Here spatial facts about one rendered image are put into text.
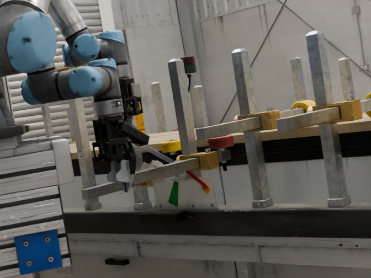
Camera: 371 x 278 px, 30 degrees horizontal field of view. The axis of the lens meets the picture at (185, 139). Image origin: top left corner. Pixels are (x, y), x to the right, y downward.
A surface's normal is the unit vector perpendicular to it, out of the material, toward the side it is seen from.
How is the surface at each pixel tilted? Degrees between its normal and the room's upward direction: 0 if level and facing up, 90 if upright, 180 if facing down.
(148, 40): 90
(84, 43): 90
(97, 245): 90
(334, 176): 90
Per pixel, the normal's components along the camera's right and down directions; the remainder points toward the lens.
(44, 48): 0.93, -0.04
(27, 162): 0.20, 0.02
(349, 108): -0.66, 0.15
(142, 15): 0.66, -0.07
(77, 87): -0.26, 0.09
